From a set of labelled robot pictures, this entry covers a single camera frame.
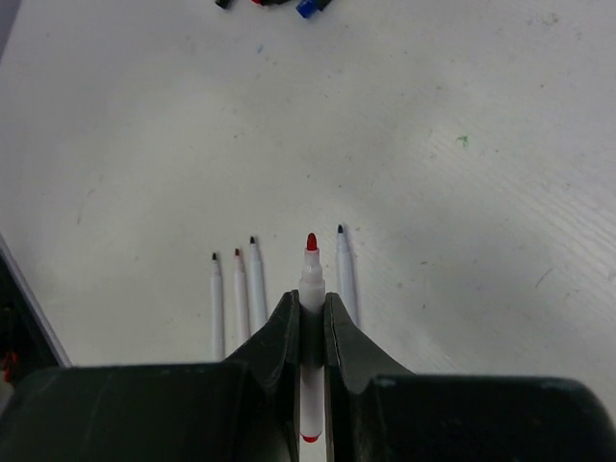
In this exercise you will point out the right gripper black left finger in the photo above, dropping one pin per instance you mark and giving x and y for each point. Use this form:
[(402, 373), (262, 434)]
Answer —
[(243, 408)]

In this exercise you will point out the blue pen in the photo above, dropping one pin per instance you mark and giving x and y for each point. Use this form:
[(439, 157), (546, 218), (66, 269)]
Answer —
[(346, 274)]

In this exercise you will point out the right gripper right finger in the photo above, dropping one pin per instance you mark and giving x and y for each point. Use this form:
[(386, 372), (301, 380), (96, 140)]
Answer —
[(377, 410)]

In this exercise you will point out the black capped pen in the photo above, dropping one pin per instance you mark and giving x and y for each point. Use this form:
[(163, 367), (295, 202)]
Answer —
[(217, 309), (258, 304)]

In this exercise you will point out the blue pen cap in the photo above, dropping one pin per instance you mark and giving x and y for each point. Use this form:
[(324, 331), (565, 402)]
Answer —
[(307, 8)]

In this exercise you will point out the black pen cap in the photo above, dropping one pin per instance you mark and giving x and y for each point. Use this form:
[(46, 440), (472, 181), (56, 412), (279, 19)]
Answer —
[(224, 4), (274, 3)]

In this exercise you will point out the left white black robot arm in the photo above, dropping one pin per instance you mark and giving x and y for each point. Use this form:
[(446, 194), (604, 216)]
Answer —
[(28, 340)]

